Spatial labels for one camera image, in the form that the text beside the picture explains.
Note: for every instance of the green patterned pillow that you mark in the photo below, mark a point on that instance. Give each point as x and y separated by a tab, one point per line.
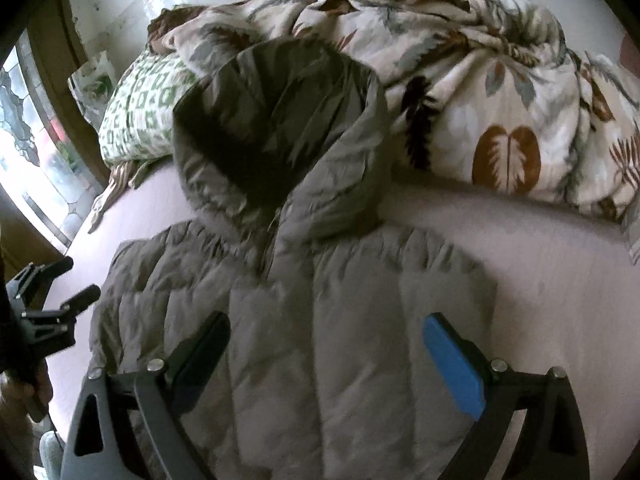
145	110

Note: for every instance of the white floral pillow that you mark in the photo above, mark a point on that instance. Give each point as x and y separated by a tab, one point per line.
92	85

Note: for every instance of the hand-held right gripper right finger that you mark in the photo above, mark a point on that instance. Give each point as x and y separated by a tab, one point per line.
452	365

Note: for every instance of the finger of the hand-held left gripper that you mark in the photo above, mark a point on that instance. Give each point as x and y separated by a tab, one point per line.
80	297
47	270

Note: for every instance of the wooden window frame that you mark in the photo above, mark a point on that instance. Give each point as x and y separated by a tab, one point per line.
65	60

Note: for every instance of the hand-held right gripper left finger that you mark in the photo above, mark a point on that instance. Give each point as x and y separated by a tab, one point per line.
200	360

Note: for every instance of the grey puffer jacket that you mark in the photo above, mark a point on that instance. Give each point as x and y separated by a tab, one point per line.
310	280

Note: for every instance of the person's left hand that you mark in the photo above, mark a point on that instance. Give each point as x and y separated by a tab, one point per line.
42	385

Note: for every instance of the pale pink bed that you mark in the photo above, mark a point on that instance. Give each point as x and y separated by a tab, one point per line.
550	280

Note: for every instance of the stained glass window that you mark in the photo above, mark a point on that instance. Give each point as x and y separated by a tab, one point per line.
35	150

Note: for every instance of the brown striped cloth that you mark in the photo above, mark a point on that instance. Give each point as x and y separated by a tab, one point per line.
117	185

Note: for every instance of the leaf printed blanket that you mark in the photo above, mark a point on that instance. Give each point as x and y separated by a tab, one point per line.
475	85

